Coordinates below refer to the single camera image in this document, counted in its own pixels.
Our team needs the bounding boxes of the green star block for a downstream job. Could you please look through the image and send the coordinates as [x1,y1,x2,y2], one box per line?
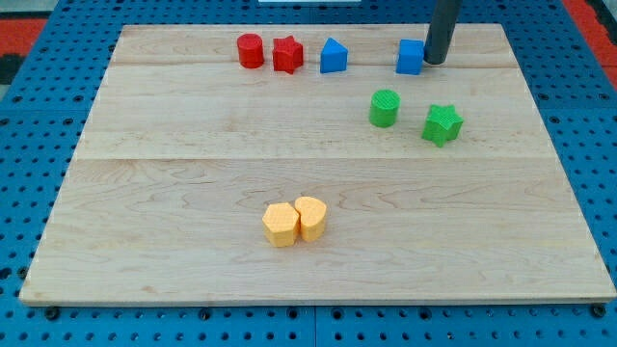
[421,104,464,147]

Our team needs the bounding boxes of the yellow hexagon block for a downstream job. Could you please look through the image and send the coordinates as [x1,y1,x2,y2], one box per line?
[262,202,300,248]

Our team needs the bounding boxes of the wooden board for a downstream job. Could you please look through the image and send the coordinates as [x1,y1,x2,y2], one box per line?
[19,24,616,307]

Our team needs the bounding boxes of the yellow heart block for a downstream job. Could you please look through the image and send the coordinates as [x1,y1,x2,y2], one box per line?
[294,197,328,242]

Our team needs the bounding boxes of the red star block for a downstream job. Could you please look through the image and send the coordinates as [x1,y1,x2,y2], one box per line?
[272,36,304,74]

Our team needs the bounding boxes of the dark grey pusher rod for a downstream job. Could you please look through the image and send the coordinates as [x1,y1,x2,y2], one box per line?
[424,0,462,65]

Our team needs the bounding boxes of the blue cube block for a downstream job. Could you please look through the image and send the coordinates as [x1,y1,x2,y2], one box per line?
[395,39,424,75]

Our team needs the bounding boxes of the red cylinder block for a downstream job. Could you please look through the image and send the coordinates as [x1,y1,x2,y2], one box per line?
[236,33,264,68]

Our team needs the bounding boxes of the green cylinder block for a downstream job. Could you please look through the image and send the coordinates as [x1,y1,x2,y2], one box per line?
[368,90,400,127]

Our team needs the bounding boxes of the blue triangle block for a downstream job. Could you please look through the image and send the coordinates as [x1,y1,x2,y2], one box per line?
[320,38,348,73]

